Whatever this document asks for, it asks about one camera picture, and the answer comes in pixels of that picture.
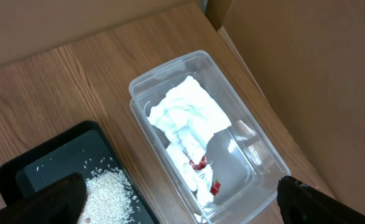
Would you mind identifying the black plastic tray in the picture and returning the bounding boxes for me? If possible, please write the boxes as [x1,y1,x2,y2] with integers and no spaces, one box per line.
[0,120,161,224]

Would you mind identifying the white napkin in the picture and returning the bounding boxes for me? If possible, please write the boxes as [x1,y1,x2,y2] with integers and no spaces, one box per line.
[147,76,231,207]

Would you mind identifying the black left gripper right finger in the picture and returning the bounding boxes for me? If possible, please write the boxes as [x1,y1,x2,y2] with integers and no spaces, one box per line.
[277,175,365,224]

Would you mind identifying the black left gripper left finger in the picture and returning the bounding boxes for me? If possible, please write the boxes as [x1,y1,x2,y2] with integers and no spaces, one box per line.
[0,172,87,224]

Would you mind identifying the red snack wrapper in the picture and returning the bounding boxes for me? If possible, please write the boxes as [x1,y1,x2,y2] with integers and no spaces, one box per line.
[189,156,221,196]

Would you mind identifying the clear plastic bin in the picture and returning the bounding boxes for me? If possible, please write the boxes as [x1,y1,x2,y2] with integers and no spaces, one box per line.
[129,50,290,223]

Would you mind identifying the pile of white rice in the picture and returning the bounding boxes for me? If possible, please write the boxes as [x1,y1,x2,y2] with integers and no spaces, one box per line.
[35,157,142,224]

